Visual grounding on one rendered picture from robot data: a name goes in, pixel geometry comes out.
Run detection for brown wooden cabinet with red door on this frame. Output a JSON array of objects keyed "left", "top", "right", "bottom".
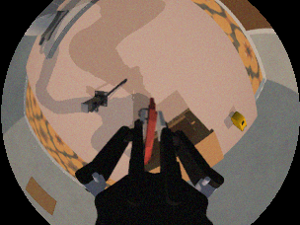
[{"left": 138, "top": 98, "right": 224, "bottom": 182}]

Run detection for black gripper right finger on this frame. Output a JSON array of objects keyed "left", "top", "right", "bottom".
[{"left": 156, "top": 111, "right": 224, "bottom": 206}]

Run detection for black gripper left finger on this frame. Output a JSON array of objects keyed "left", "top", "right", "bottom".
[{"left": 75, "top": 110, "right": 146, "bottom": 206}]

